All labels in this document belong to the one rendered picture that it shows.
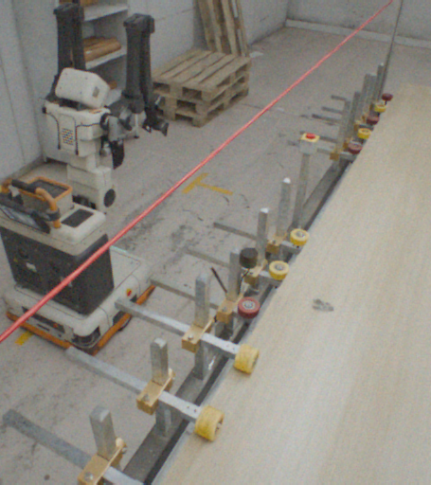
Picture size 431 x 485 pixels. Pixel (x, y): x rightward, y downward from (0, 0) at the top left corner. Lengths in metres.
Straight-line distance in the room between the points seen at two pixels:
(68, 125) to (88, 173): 0.28
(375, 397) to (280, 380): 0.29
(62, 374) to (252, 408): 1.48
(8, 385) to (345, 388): 1.81
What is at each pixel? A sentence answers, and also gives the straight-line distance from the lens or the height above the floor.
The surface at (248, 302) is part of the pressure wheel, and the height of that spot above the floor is 0.91.
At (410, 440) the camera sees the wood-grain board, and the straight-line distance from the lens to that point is 1.52.
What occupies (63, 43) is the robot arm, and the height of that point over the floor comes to 1.46.
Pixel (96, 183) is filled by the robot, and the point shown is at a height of 0.85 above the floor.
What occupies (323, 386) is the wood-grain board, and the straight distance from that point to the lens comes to 1.54.
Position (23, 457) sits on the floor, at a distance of 2.52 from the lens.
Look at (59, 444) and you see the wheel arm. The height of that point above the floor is 0.96.
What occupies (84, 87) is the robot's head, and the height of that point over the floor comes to 1.34.
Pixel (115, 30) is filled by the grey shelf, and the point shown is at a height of 1.02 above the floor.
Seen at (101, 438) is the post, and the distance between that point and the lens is 1.23.
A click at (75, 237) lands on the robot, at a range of 2.25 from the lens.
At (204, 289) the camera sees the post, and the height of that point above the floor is 1.14.
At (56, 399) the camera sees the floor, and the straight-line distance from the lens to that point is 2.65.
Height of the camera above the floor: 2.12
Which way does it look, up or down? 37 degrees down
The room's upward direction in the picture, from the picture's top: 3 degrees clockwise
